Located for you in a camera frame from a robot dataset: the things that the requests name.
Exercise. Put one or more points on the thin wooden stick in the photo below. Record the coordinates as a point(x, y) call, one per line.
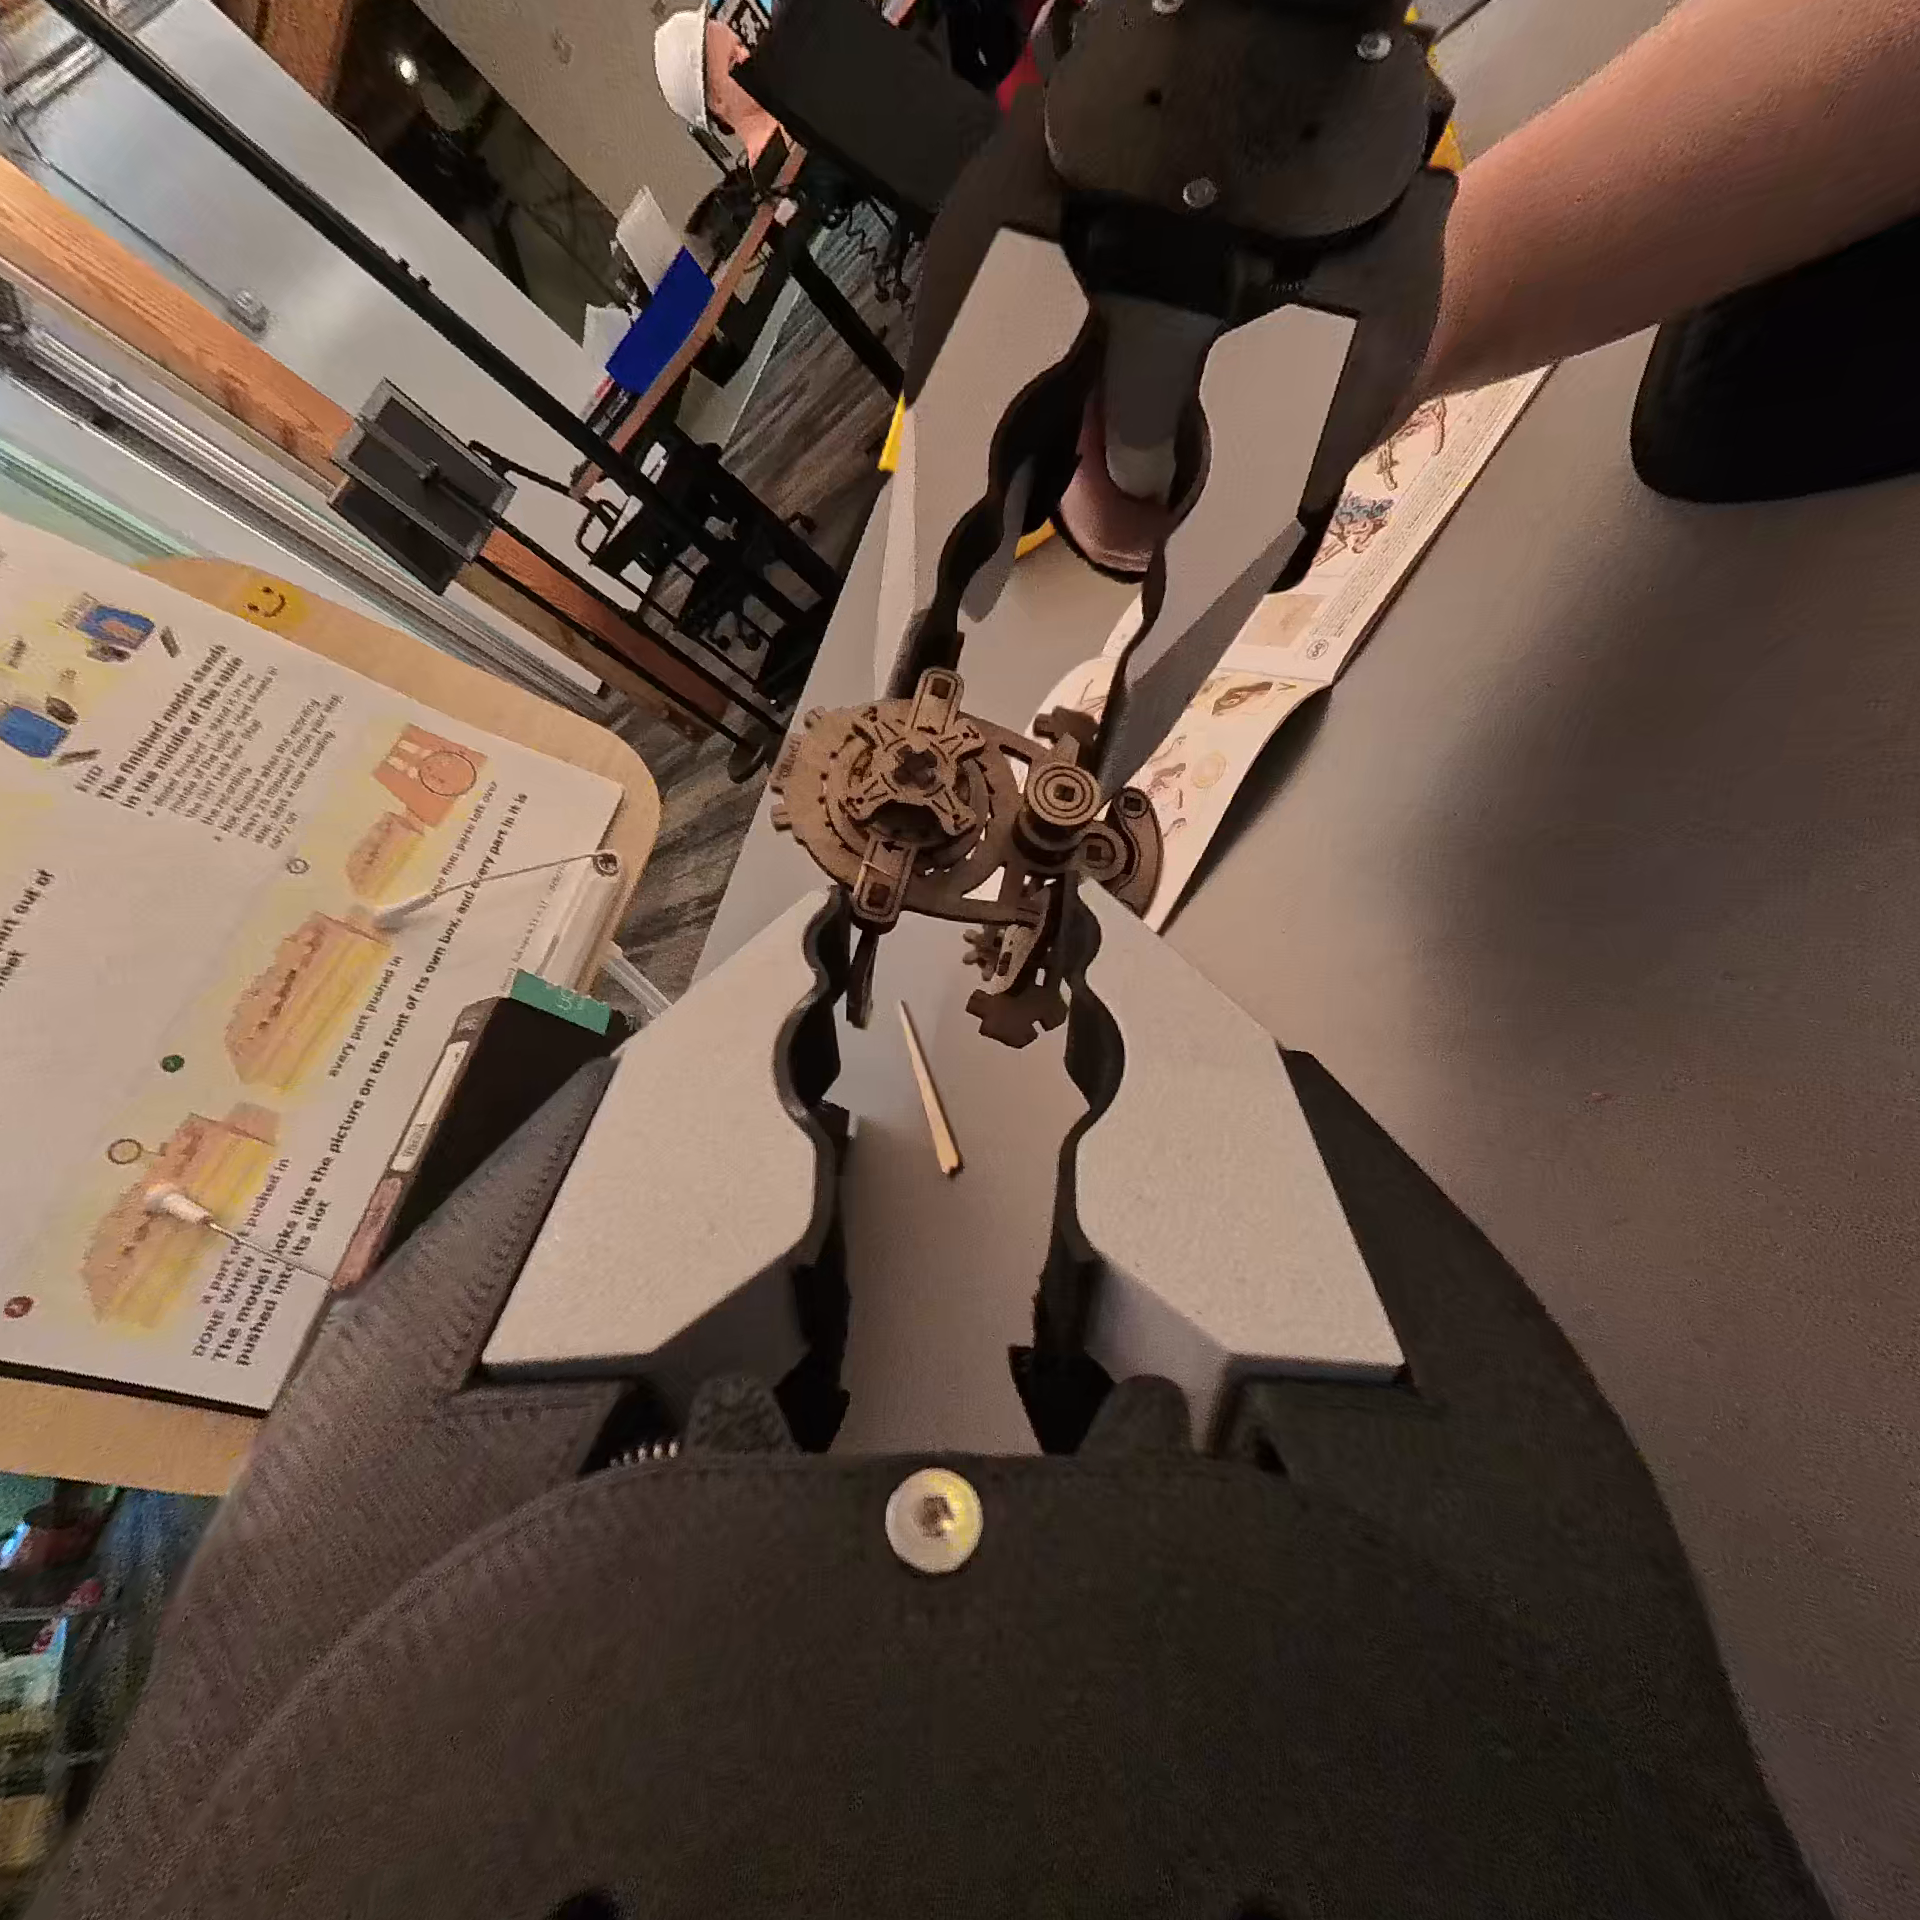
point(933, 1102)

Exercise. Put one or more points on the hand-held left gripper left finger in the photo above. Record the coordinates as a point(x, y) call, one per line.
point(660, 1201)

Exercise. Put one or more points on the person's right forearm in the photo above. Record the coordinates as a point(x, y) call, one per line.
point(1651, 180)

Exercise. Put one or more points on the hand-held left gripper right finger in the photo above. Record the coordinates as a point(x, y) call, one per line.
point(1215, 1201)

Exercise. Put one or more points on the black framed desk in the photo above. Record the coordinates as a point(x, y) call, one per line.
point(705, 525)

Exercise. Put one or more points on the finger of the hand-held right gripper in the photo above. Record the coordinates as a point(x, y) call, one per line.
point(990, 344)
point(1260, 450)

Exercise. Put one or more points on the white hard hat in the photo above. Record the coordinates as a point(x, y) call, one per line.
point(682, 69)

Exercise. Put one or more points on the person's right hand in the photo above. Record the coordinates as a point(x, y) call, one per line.
point(1119, 533)

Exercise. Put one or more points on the laminated instruction sheet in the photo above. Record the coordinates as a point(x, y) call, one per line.
point(224, 931)

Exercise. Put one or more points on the black monitor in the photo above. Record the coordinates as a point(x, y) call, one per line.
point(885, 91)

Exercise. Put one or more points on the blue folder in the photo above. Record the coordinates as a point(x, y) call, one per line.
point(660, 322)

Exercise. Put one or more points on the illustrated instruction booklet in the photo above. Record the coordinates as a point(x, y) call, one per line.
point(1411, 465)

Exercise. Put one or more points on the black metal box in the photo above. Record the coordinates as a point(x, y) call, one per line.
point(428, 481)

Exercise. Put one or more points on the wooden gear model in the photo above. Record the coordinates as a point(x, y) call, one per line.
point(915, 781)

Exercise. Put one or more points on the black model kit box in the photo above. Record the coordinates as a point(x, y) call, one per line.
point(511, 1065)

